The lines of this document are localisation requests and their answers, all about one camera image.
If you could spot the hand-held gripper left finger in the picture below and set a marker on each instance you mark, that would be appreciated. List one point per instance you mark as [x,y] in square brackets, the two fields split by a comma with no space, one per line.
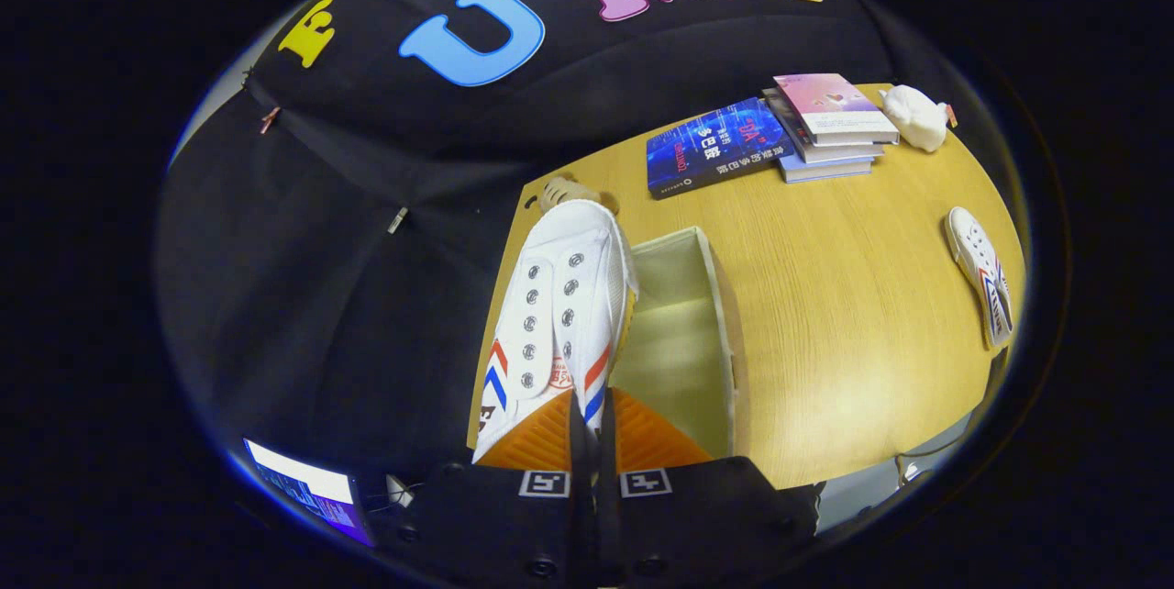
[495,525]

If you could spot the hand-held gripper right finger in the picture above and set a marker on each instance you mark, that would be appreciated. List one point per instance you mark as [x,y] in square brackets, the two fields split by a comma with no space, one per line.
[697,516]

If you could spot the beige fabric storage box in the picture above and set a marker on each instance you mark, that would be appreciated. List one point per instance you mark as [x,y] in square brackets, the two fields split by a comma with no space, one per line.
[679,341]

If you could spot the white canvas shoe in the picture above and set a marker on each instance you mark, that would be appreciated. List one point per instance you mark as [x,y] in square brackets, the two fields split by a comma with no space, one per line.
[972,250]
[569,245]

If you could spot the computer monitor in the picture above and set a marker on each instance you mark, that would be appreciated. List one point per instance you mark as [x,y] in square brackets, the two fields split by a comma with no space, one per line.
[307,483]

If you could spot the silver clip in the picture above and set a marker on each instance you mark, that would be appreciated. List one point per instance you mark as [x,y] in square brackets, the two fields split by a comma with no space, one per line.
[397,220]

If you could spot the brown plush dog toy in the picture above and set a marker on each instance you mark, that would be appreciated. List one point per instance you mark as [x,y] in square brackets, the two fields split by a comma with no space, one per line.
[564,193]

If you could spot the dark blue book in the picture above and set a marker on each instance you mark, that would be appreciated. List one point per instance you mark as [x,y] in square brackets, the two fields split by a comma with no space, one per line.
[715,149]

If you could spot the light blue book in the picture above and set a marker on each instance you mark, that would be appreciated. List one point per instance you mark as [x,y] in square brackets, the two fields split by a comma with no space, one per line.
[825,171]

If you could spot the grey book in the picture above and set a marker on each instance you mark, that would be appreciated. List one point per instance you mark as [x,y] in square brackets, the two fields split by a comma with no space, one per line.
[830,151]

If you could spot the pink cover book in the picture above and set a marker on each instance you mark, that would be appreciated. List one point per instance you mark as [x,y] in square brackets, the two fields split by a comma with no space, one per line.
[830,103]

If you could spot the white plush toy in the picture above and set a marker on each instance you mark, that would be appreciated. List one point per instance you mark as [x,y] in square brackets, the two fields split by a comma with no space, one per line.
[917,116]

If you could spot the copper clip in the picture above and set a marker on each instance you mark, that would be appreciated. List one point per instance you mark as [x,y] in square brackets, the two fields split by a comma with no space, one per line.
[269,119]

